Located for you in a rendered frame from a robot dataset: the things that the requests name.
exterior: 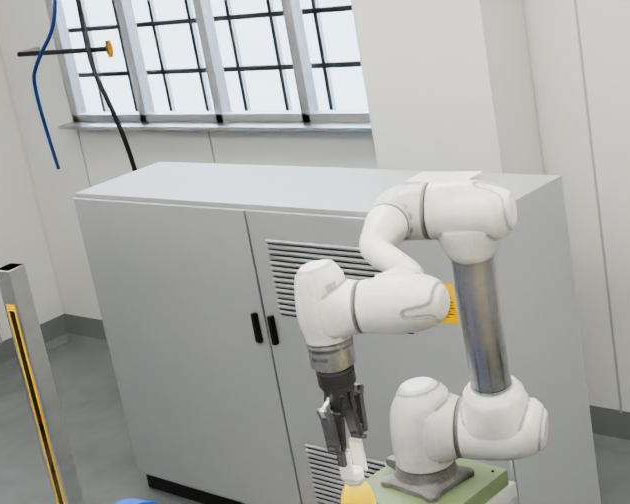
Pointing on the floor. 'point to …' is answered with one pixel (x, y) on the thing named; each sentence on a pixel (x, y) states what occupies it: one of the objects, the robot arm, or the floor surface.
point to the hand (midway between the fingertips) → (352, 460)
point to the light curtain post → (39, 383)
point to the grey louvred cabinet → (153, 389)
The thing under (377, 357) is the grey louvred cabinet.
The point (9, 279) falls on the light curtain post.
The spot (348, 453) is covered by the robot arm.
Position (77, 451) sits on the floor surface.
